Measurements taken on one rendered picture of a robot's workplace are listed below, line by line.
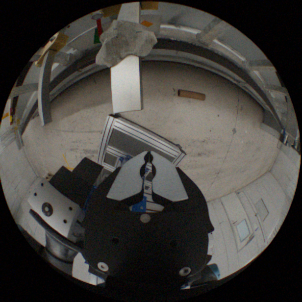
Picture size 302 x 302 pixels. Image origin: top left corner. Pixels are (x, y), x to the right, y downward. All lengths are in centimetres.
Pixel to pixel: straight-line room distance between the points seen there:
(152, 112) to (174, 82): 42
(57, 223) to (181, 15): 77
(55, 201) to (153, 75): 108
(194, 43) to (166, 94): 71
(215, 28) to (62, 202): 57
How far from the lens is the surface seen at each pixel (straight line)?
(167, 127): 100
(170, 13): 56
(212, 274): 53
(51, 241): 40
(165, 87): 98
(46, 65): 35
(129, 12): 20
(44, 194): 27
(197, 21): 60
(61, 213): 24
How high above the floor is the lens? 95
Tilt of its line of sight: 60 degrees down
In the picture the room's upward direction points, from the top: 178 degrees counter-clockwise
